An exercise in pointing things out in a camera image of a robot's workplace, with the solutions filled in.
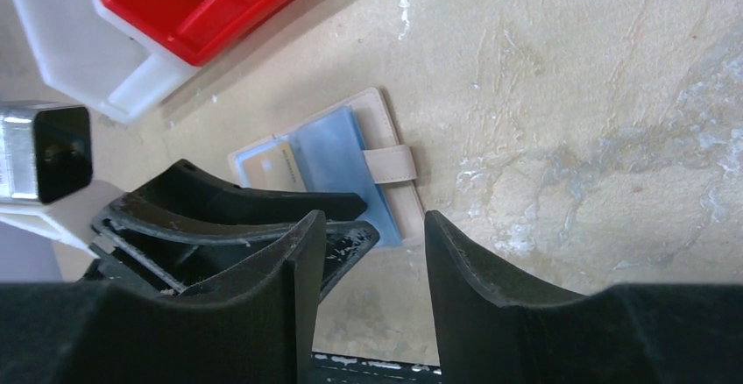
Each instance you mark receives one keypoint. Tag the white plastic bin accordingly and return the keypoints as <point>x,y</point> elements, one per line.
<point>89,53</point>

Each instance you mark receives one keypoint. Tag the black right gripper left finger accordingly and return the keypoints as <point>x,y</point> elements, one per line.
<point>253,323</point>

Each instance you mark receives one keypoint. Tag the beige card holder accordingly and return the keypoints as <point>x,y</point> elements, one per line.
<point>353,146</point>

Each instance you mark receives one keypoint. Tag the gold card in holder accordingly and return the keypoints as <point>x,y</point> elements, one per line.
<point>271,166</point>

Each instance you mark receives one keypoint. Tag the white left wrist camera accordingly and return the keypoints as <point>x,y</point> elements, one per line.
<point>47,175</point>

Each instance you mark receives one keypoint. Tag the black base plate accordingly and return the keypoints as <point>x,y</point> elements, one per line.
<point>336,368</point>

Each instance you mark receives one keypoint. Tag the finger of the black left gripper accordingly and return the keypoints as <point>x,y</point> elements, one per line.
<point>150,249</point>
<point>189,191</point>

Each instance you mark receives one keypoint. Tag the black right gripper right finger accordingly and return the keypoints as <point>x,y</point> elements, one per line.
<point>496,323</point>

